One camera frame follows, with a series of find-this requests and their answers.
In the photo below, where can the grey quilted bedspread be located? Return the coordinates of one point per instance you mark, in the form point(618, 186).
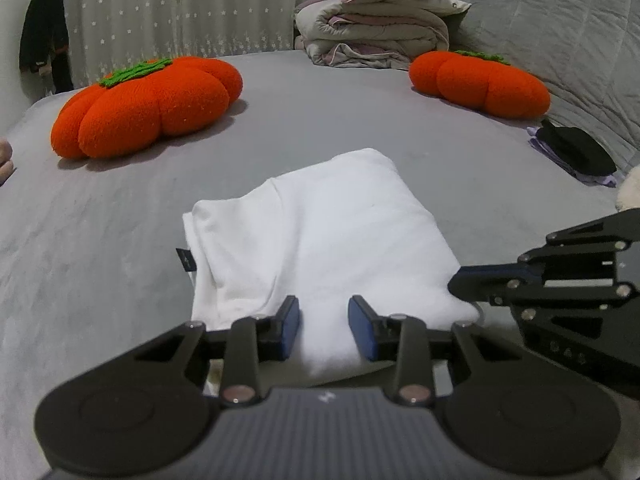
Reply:
point(560, 20)

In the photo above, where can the black hanging garment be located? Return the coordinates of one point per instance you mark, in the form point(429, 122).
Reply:
point(45, 30)

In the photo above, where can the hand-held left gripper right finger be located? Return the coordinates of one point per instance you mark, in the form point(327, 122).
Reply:
point(360, 327)

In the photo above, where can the black folded garment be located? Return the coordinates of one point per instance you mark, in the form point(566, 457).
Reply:
point(575, 150)

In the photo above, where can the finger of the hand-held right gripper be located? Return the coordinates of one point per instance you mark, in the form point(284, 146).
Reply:
point(575, 260)
point(550, 296)

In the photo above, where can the white plush toy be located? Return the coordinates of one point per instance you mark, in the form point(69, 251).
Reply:
point(630, 190)

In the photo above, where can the orange pumpkin cushion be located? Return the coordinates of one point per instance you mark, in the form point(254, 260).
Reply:
point(485, 85)
point(150, 105)

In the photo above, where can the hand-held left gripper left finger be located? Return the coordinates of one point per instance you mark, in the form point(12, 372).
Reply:
point(291, 327)

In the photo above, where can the white long-sleeve shirt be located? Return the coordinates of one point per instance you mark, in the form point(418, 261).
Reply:
point(325, 240)

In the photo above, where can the grey star-print curtain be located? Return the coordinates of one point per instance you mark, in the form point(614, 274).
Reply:
point(190, 10)

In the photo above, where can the folded grey pink quilt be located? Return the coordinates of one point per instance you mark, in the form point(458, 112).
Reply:
point(375, 30)

